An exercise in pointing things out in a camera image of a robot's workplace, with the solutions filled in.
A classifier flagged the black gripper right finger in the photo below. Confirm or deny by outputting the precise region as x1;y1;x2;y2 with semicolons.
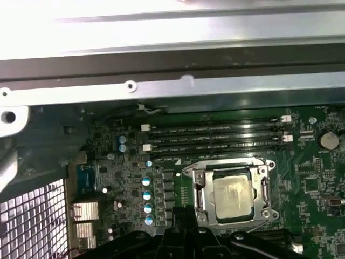
185;206;300;259

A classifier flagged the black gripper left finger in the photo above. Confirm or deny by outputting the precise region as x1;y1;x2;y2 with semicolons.
113;205;187;259

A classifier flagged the silver CPU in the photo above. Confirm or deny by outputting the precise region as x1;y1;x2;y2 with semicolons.
212;174;256;220

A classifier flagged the metal socket cover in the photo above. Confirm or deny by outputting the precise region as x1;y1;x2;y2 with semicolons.
192;164;270;226

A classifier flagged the metal locking lever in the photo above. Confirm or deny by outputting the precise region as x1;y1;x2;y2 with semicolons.
182;155;273;175
252;176;272;233

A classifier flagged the CPU socket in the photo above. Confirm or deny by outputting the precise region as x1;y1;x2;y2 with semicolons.
182;155;280;234

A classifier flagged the silver port block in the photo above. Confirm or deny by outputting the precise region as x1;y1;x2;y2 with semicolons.
70;201;98;222
75;223;97;249

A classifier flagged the blue port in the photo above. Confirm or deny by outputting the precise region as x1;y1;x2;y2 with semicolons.
77;166;102;195

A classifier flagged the green motherboard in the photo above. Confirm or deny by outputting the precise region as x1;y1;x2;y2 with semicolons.
64;105;345;259

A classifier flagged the black PC case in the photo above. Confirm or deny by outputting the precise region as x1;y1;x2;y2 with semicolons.
0;44;345;259

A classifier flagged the silver coin battery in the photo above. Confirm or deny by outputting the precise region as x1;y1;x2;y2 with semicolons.
320;130;340;151

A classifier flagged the white fan wire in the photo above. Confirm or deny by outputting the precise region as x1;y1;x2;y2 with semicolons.
137;103;164;114

